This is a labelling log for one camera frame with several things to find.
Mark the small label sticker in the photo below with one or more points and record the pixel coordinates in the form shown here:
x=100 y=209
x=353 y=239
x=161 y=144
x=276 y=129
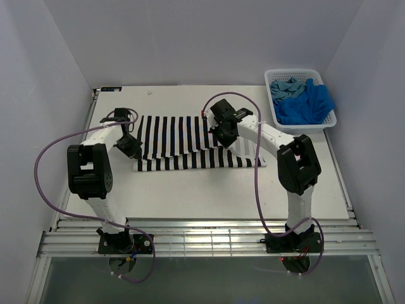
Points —
x=111 y=89

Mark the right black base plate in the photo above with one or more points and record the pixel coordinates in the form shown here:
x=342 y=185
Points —
x=287 y=244

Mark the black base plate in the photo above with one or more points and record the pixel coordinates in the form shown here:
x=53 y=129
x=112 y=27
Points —
x=120 y=244
x=287 y=244

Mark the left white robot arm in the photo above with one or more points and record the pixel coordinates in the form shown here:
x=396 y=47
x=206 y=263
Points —
x=90 y=175

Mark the light teal tank top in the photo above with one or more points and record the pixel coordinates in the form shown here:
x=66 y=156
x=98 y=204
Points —
x=281 y=90

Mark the black white striped tank top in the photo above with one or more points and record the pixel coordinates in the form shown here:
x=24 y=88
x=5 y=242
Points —
x=182 y=143

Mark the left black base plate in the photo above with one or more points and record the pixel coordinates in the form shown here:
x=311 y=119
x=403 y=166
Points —
x=120 y=244

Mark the blue tank top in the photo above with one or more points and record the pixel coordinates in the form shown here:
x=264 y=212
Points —
x=310 y=108

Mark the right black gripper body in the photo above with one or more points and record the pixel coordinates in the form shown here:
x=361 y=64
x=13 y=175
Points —
x=220 y=133

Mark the white plastic basket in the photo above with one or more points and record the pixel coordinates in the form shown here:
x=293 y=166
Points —
x=301 y=75

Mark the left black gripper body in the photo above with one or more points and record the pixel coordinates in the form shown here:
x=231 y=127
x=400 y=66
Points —
x=129 y=145

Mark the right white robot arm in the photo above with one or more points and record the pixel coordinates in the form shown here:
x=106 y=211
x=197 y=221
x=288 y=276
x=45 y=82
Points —
x=298 y=169

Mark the aluminium frame rails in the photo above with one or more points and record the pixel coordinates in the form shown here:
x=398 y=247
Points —
x=218 y=222

